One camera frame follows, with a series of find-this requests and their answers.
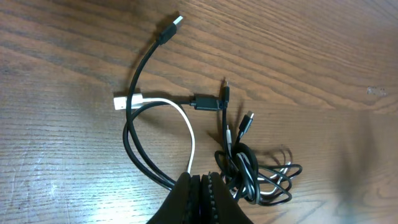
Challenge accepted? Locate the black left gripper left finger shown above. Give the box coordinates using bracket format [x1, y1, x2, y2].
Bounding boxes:
[147, 172, 200, 224]

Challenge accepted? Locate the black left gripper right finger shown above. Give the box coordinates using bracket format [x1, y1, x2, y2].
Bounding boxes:
[200, 172, 252, 224]

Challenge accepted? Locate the thick black USB cable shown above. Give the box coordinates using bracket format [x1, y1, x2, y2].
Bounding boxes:
[122, 15, 303, 207]

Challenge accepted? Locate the thin black USB cable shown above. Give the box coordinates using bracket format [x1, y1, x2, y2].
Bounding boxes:
[180, 81, 303, 207]

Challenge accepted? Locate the white USB cable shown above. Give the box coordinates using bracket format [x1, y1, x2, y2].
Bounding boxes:
[113, 94, 292, 200]

